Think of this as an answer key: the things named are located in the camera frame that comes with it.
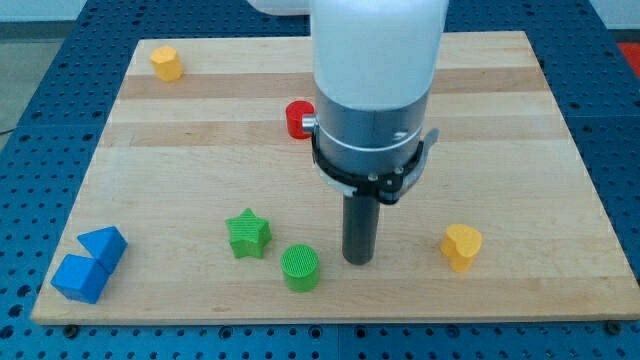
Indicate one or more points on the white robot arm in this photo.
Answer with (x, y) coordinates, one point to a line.
(373, 66)

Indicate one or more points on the wooden board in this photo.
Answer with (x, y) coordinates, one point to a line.
(176, 159)

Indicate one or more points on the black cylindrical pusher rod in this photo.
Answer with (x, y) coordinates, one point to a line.
(359, 230)

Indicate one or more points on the green cylinder block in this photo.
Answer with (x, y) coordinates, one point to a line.
(300, 268)

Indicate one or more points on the green star block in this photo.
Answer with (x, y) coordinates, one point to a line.
(248, 234)

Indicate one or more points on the blue cube block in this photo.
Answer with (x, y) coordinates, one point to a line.
(80, 279)

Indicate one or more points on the yellow hexagon block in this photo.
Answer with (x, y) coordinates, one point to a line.
(166, 63)

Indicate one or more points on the blue triangle block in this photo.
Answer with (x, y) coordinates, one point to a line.
(106, 246)

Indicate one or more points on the red cylinder block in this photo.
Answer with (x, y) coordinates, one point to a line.
(294, 112)

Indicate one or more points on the yellow heart block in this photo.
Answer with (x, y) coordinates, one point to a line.
(460, 245)

